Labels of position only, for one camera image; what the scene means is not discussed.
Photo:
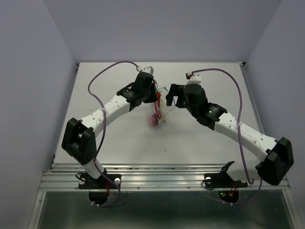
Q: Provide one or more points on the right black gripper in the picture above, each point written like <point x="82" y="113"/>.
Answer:
<point x="177" y="90"/>

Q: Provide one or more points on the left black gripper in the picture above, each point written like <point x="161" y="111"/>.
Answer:
<point x="154" y="98"/>

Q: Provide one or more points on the clear zip top bag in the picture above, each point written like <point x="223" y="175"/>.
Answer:
<point x="164" y="91"/>

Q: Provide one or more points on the red chili pepper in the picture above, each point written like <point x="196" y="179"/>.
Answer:
<point x="156" y="107"/>

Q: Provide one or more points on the white radish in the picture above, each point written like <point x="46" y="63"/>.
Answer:
<point x="162" y="105"/>

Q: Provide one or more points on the purple onion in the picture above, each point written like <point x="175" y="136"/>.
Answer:
<point x="153" y="121"/>

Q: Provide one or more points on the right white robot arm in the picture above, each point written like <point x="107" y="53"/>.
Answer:
<point x="275" y="157"/>

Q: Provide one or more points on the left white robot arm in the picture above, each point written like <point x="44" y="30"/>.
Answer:
<point x="79" y="139"/>

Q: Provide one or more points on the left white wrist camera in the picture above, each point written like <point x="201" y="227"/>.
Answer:
<point x="148" y="70"/>

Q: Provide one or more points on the aluminium rail frame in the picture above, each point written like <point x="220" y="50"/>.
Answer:
<point x="162" y="169"/>

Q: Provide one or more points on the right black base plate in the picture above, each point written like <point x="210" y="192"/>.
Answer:
<point x="218" y="180"/>

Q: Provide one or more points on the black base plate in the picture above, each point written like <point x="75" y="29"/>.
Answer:
<point x="218" y="180"/>
<point x="108" y="181"/>

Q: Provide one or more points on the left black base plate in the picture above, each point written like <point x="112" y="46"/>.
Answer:
<point x="108" y="181"/>

